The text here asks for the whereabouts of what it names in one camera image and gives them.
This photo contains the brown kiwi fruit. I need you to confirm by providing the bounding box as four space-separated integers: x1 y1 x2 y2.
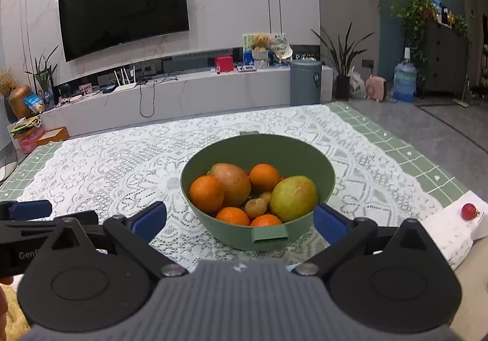
244 198 267 219

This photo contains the person's hand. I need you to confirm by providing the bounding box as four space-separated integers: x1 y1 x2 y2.
0 277 14 341

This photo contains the small red fruit on paper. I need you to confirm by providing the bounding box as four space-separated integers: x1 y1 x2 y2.
461 203 479 221

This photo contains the blue water jug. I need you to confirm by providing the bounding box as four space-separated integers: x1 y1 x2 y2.
392 47 418 103

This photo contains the grey green trash bin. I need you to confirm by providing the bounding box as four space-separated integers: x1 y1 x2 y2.
290 59 322 106

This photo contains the dark cabinet with plants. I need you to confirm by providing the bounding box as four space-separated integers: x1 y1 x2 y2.
390 0 471 98

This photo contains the pink piggy appliance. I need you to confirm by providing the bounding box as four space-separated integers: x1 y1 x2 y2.
366 75 387 102

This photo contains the orange mandarin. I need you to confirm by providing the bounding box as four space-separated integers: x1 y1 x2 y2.
189 175 224 214
215 207 251 226
249 163 281 193
250 214 282 227

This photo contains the green plastic bowl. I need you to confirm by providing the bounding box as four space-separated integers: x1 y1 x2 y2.
180 133 336 252

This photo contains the red box on console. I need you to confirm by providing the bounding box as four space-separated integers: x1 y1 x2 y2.
215 56 234 73

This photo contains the white wifi router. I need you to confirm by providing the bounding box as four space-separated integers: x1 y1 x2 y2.
113 67 136 92

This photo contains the teddy bear toy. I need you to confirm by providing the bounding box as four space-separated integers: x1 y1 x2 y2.
251 34 269 52

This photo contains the black wall television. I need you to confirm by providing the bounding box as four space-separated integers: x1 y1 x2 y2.
58 0 189 62

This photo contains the potted long leaf plant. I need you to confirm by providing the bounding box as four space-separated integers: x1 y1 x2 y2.
312 23 375 101

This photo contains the green checked table mat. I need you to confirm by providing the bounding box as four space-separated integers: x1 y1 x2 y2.
1 103 467 215

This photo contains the white tv console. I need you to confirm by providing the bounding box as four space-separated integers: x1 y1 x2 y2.
41 67 332 137

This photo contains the yellow green mango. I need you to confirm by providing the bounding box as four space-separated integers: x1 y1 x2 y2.
269 176 318 223

